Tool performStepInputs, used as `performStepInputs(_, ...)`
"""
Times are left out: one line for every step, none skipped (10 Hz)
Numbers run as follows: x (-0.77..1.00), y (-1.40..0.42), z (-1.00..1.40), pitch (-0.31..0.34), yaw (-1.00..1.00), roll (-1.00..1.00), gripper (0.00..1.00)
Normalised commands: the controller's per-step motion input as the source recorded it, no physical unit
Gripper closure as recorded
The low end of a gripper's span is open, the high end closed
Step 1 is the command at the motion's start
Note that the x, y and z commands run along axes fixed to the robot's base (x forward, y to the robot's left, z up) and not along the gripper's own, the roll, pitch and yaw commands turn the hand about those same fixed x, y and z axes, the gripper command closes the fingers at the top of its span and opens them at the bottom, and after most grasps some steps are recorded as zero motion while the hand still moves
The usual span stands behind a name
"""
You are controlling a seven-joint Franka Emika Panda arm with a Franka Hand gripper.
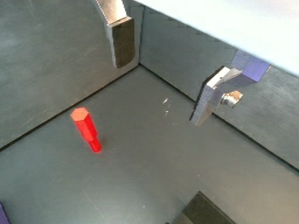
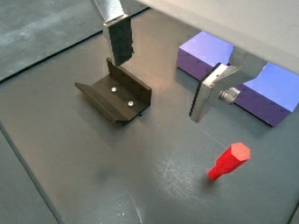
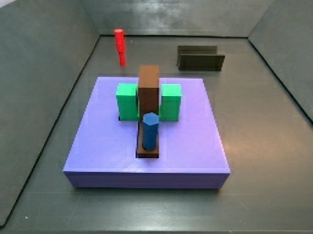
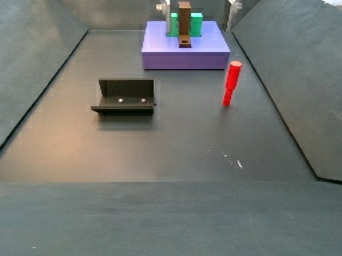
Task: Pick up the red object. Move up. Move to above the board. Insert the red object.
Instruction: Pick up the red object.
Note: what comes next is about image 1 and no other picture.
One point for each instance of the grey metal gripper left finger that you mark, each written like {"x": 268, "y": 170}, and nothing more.
{"x": 120, "y": 30}

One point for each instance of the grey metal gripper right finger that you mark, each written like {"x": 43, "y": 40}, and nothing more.
{"x": 219, "y": 90}

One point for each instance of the red hexagonal peg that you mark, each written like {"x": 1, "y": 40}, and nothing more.
{"x": 80, "y": 116}

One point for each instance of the purple object at edge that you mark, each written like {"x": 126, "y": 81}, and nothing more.
{"x": 3, "y": 216}

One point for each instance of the dark board corner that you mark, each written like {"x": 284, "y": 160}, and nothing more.
{"x": 202, "y": 211}

